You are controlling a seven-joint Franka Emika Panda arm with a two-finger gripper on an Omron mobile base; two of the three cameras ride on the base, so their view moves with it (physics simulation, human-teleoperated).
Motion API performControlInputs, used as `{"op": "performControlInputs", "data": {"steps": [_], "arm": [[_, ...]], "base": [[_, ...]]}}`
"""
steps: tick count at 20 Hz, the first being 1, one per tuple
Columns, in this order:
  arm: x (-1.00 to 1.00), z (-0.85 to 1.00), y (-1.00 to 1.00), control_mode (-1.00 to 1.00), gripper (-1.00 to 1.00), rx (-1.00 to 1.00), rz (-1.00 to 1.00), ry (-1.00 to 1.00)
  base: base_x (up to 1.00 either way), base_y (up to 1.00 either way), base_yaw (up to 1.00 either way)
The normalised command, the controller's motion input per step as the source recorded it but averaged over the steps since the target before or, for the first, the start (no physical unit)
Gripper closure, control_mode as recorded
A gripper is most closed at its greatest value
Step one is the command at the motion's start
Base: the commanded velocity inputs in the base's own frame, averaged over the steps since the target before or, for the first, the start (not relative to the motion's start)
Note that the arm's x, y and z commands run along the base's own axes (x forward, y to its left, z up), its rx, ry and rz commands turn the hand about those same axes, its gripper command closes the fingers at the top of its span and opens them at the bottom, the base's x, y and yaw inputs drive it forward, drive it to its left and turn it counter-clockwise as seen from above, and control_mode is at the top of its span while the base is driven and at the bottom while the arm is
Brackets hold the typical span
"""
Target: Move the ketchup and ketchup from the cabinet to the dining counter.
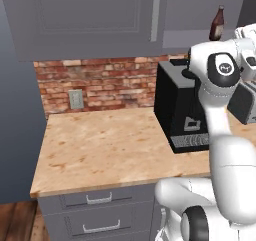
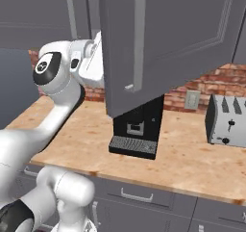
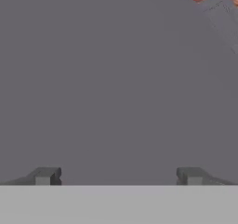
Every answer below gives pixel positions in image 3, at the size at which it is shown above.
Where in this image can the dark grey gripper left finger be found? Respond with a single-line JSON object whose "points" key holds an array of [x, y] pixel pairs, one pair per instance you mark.
{"points": [[43, 174]]}

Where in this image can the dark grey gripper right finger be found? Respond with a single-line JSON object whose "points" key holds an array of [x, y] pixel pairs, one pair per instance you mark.
{"points": [[190, 174]]}

